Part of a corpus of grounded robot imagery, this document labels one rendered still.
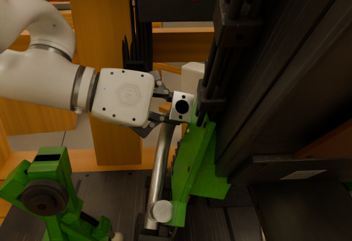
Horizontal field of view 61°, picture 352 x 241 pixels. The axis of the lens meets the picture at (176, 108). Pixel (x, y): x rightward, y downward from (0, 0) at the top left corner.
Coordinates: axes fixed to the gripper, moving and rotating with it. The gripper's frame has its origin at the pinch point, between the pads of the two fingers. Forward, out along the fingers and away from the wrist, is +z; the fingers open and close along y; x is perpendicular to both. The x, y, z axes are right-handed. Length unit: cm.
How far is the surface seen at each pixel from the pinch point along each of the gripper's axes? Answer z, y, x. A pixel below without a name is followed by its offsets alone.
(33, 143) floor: -74, 5, 218
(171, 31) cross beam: -0.8, 27.8, 21.2
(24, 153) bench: -38, -11, 55
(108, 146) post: -11.3, -5.1, 38.9
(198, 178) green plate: 4.9, -12.3, -4.5
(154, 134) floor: 24, 30, 204
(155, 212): -0.7, -19.0, 0.3
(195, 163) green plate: 2.9, -10.4, -8.1
